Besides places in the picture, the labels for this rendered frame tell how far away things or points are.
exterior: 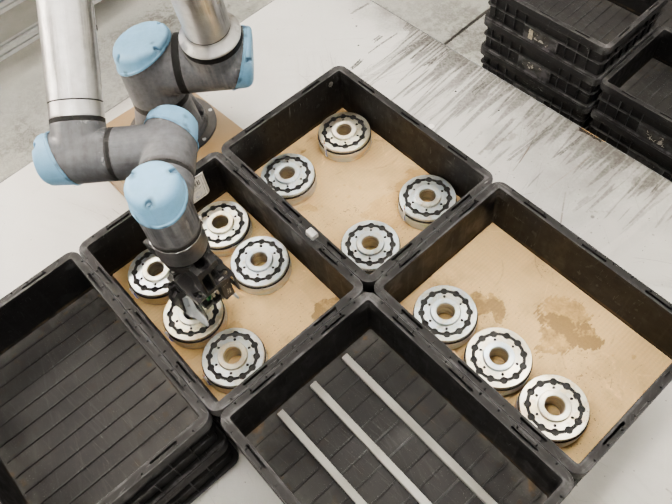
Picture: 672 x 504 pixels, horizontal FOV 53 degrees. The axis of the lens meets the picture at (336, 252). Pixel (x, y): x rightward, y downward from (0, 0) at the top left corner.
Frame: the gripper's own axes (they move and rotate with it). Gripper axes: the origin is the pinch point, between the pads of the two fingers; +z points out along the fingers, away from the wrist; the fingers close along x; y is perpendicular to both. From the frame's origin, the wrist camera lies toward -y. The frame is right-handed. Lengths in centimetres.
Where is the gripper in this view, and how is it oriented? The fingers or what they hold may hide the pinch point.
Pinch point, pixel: (207, 302)
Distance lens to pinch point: 117.9
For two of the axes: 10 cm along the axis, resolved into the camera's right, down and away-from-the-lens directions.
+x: 6.9, -6.5, 3.3
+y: 7.2, 5.6, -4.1
